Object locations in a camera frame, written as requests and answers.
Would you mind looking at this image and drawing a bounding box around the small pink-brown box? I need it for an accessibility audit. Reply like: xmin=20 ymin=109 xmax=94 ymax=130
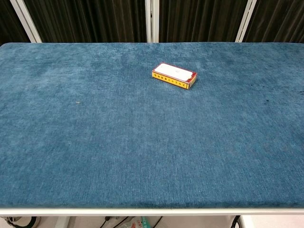
xmin=151 ymin=62 xmax=198 ymax=91

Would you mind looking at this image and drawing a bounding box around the blue velvet table cloth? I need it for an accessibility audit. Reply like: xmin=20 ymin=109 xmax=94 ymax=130
xmin=0 ymin=42 xmax=304 ymax=209

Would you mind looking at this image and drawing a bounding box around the black pleated curtain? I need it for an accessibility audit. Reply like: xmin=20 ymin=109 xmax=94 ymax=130
xmin=0 ymin=0 xmax=30 ymax=46
xmin=23 ymin=0 xmax=148 ymax=44
xmin=243 ymin=0 xmax=304 ymax=44
xmin=158 ymin=0 xmax=250 ymax=43

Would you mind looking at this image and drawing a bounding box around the colourful printed packet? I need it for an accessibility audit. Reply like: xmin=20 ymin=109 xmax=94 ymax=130
xmin=139 ymin=216 xmax=154 ymax=228

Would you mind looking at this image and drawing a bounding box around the white frame post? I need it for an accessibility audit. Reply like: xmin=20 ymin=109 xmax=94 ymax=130
xmin=7 ymin=0 xmax=43 ymax=44
xmin=235 ymin=0 xmax=258 ymax=43
xmin=145 ymin=0 xmax=160 ymax=44

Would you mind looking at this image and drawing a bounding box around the white table frame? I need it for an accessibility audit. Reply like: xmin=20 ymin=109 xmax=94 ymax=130
xmin=0 ymin=207 xmax=304 ymax=228

